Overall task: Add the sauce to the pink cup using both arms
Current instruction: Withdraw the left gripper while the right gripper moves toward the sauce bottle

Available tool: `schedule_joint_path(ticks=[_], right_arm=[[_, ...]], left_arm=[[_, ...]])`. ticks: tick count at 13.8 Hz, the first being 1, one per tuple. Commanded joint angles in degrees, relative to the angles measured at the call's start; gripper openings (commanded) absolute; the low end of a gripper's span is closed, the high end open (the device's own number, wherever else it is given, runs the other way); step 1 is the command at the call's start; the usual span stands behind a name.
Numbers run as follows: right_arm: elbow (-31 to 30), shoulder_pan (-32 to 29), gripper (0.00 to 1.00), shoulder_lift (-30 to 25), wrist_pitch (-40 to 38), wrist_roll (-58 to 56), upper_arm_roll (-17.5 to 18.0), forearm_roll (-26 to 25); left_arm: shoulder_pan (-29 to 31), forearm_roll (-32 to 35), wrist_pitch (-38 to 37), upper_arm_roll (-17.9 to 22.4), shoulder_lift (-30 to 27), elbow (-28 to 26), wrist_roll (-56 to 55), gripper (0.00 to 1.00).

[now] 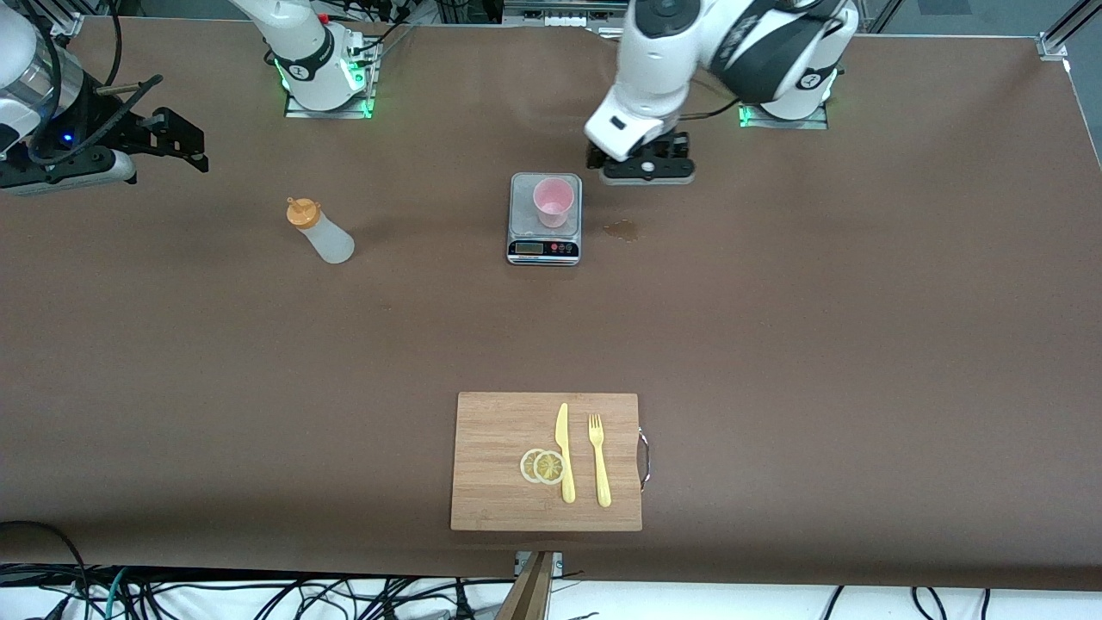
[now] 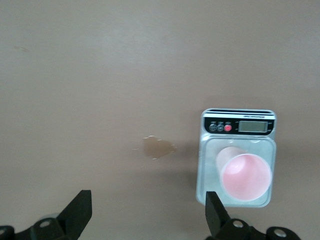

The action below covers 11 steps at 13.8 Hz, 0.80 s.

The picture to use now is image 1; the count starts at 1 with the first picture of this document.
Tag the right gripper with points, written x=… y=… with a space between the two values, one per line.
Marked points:
x=96 y=123

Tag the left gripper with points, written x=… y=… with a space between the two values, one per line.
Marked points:
x=671 y=146

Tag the pink plastic cup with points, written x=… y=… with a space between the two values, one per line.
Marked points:
x=553 y=202

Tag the translucent sauce bottle orange cap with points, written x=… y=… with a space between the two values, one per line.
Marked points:
x=327 y=241

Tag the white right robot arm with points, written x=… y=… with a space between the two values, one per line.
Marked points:
x=318 y=90

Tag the silver digital kitchen scale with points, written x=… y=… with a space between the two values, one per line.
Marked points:
x=544 y=250

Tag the white power strip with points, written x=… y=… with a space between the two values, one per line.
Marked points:
x=566 y=20

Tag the yellow plastic knife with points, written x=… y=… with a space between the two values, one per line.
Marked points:
x=564 y=448

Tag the yellow plastic fork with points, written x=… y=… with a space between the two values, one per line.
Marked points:
x=600 y=469

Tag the lemon slice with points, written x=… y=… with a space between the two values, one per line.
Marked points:
x=526 y=466
x=548 y=468

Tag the wooden cutting board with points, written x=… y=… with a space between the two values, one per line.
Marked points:
x=491 y=448

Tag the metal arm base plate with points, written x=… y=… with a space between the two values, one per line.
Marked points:
x=792 y=124
x=327 y=114

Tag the aluminium frame corner bracket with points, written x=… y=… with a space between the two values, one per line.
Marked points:
x=1052 y=47
x=67 y=24

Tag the small metal bracket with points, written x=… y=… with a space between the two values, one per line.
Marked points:
x=558 y=564

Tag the wooden post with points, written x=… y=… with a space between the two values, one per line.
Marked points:
x=527 y=598

